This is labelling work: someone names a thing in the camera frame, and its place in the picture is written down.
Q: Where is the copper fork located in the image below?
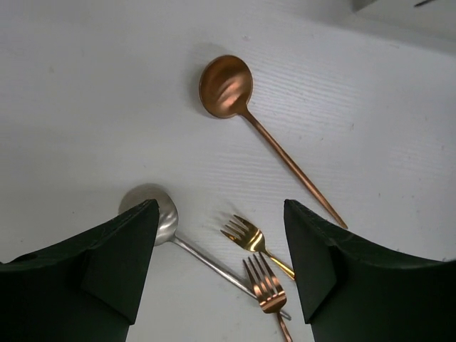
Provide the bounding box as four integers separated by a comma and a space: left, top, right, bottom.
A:
242, 253, 293, 342

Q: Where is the copper spoon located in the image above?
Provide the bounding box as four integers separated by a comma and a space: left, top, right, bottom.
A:
199, 55, 348, 229

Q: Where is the silver spoon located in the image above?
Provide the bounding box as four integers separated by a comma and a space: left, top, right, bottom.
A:
118, 183, 292, 321

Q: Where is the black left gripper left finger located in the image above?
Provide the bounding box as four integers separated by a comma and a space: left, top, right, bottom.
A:
1, 199, 159, 341

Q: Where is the gold fork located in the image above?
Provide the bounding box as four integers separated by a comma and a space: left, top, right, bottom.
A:
220, 214, 296, 280

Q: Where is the white utensil caddy frame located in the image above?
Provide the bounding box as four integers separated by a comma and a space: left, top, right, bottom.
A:
352, 0, 455, 31

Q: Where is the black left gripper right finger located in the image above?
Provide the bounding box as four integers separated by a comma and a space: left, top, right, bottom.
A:
284, 199, 455, 341

